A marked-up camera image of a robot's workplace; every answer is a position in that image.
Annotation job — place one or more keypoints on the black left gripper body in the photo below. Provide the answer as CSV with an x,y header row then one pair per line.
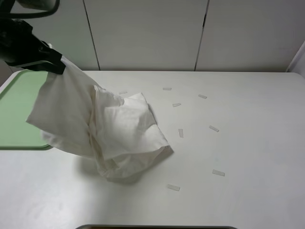
x,y
26,56

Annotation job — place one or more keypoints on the green plastic tray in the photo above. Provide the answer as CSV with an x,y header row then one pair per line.
x,y
17,97

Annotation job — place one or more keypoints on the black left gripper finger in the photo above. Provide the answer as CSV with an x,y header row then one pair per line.
x,y
53,62

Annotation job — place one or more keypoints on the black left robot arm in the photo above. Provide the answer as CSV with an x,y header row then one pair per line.
x,y
16,32

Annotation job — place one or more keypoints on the white short sleeve shirt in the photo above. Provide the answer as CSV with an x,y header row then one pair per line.
x,y
77,116

